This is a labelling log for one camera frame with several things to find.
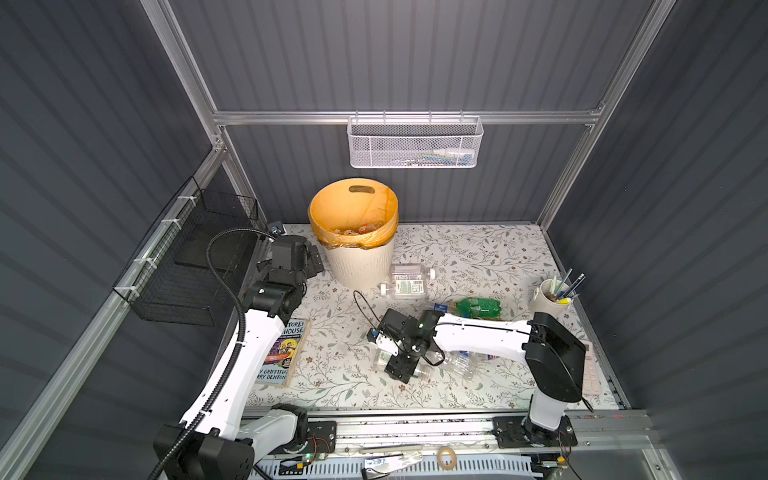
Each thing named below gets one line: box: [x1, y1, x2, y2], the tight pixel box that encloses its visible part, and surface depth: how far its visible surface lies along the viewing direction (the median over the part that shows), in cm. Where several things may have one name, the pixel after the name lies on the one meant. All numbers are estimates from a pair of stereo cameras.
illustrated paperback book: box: [257, 318, 311, 387], surface depth 86 cm
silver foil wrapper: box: [361, 452, 423, 480], surface depth 70 cm
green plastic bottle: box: [449, 298, 502, 319], surface depth 95 cm
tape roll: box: [437, 446, 457, 471], surface depth 72 cm
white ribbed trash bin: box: [322, 240, 395, 290], surface depth 93 cm
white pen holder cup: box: [530, 278, 574, 319], surface depth 91 cm
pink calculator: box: [582, 340, 602, 397], surface depth 83 cm
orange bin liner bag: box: [308, 178, 399, 250], surface depth 96 cm
